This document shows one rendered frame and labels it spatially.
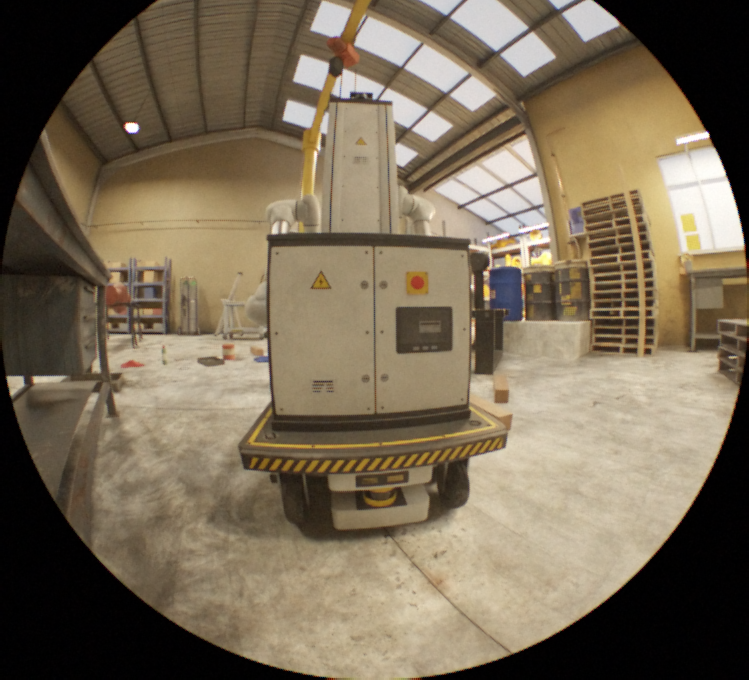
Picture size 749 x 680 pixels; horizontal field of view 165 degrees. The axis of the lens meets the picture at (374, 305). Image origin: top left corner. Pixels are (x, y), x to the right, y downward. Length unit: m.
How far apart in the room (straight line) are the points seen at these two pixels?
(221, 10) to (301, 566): 7.62
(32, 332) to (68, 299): 0.25
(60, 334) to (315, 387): 1.16
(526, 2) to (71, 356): 7.18
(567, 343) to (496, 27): 6.01
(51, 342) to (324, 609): 1.34
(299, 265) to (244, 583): 0.83
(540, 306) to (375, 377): 3.85
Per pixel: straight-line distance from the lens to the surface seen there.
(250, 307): 1.27
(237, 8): 7.20
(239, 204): 8.61
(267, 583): 0.77
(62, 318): 1.39
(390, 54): 7.04
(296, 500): 0.77
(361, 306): 0.65
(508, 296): 4.23
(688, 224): 5.54
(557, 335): 3.61
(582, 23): 6.84
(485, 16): 6.48
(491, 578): 0.77
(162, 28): 7.53
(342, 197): 1.19
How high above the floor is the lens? 0.64
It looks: 1 degrees up
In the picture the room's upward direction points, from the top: 1 degrees counter-clockwise
